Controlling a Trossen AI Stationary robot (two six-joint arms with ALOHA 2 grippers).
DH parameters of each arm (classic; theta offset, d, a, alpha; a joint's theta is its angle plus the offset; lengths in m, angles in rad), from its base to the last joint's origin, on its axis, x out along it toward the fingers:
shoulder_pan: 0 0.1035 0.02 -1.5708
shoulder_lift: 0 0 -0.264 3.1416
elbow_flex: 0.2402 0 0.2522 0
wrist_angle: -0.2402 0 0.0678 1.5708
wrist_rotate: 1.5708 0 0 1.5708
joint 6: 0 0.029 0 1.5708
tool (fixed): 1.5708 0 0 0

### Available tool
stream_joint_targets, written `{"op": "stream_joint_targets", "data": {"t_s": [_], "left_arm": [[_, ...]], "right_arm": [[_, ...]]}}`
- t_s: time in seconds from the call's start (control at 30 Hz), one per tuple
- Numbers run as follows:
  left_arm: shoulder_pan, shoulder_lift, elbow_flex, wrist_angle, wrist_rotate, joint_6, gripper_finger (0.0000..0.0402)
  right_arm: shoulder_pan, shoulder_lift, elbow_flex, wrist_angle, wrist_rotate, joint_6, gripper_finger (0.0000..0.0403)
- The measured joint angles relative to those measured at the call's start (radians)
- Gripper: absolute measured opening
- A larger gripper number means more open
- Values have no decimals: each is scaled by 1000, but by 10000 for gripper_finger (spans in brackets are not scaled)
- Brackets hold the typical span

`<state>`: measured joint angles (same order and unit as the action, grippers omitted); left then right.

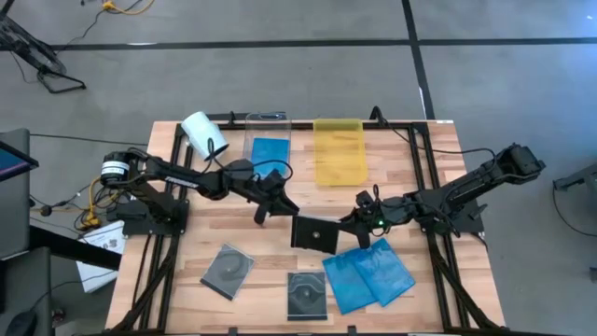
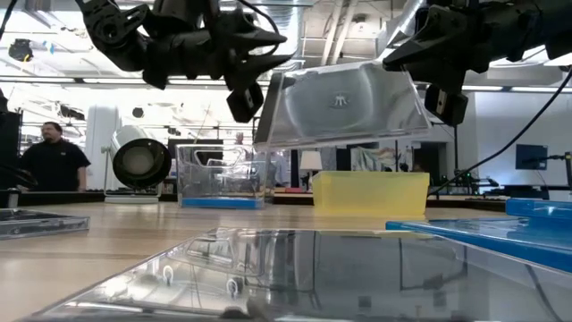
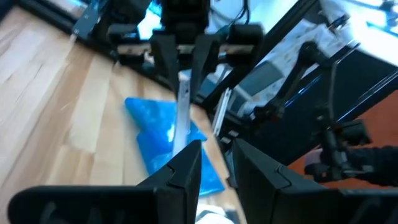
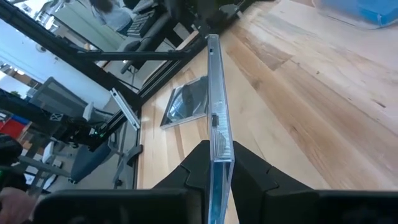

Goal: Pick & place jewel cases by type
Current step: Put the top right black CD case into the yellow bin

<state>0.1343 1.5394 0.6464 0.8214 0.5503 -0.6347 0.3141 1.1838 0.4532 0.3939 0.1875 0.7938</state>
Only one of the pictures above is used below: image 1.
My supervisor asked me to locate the yellow cable with connector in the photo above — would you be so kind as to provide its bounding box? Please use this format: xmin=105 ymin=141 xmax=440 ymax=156
xmin=86 ymin=175 xmax=121 ymax=230

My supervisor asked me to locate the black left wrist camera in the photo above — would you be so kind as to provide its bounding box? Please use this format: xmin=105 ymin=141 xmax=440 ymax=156
xmin=264 ymin=168 xmax=286 ymax=189

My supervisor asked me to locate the black floor cable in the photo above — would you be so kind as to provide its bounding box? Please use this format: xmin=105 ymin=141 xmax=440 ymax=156
xmin=30 ymin=133 xmax=149 ymax=147

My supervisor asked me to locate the tablet with blue screen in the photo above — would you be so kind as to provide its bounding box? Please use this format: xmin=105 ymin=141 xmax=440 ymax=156
xmin=0 ymin=141 xmax=40 ymax=183

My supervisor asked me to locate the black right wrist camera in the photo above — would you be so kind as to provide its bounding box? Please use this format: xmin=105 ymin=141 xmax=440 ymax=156
xmin=355 ymin=189 xmax=376 ymax=210

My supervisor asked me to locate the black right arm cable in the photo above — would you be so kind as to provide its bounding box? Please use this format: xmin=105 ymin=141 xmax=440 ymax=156
xmin=369 ymin=105 xmax=498 ymax=158

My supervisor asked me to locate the clear plastic bin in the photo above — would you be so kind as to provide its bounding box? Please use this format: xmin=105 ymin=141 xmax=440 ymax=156
xmin=243 ymin=111 xmax=294 ymax=181

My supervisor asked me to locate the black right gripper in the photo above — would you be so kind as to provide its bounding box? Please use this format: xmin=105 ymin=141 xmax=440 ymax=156
xmin=336 ymin=198 xmax=417 ymax=249

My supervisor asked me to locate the black computer mouse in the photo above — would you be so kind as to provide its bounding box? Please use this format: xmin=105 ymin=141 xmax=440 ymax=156
xmin=4 ymin=310 xmax=38 ymax=336

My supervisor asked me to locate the black tripod stand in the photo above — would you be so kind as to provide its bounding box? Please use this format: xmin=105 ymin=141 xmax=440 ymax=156
xmin=0 ymin=0 xmax=88 ymax=94

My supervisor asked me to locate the white printed paper box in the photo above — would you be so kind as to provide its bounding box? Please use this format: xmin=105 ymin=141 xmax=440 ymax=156
xmin=76 ymin=219 xmax=127 ymax=294

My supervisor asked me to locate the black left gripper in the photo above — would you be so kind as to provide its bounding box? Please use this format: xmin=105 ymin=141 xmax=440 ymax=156
xmin=245 ymin=181 xmax=301 ymax=226

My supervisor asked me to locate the yellow plastic bin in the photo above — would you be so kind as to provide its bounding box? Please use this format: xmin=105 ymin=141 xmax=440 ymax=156
xmin=312 ymin=118 xmax=369 ymax=188

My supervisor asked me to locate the grey equipment stand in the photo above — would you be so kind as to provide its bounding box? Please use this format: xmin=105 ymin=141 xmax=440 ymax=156
xmin=552 ymin=162 xmax=597 ymax=192

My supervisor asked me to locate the black left camera cable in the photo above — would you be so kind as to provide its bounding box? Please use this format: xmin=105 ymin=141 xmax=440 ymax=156
xmin=204 ymin=137 xmax=295 ymax=184

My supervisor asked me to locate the yellow floor cable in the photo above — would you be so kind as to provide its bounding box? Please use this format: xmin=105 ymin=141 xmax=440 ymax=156
xmin=101 ymin=0 xmax=155 ymax=16

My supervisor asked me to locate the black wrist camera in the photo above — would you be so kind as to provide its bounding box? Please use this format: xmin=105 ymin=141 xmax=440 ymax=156
xmin=355 ymin=189 xmax=376 ymax=210
xmin=264 ymin=168 xmax=286 ymax=189

